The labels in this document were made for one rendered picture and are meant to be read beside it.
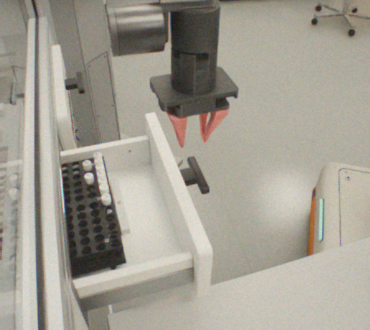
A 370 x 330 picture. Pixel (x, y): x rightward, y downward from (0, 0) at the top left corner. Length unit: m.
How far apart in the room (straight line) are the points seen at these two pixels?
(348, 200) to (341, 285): 0.83
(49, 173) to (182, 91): 0.19
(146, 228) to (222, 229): 1.06
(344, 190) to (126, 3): 1.21
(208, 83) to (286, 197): 1.37
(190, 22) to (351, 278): 0.47
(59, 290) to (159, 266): 0.15
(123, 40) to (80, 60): 1.05
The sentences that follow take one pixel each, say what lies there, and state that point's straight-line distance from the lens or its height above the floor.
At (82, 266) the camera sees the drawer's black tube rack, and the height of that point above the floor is 0.87.
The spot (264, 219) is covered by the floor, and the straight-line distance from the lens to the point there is 1.69.
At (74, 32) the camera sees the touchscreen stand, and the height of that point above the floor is 0.75.
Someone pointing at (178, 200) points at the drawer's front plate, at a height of 0.93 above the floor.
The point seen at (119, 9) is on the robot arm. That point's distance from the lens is 0.42.
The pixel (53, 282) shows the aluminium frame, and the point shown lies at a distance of 0.38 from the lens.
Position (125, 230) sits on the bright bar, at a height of 0.85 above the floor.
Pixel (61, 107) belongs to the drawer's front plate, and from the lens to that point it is 0.69.
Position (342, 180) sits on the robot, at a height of 0.28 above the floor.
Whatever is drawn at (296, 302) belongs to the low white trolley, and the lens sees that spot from 0.63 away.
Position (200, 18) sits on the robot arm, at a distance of 0.42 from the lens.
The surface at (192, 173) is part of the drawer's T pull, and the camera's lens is 0.56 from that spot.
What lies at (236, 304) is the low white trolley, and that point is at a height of 0.76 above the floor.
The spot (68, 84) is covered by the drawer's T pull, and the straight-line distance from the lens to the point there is 0.78.
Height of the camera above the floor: 1.31
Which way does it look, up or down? 41 degrees down
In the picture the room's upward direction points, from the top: straight up
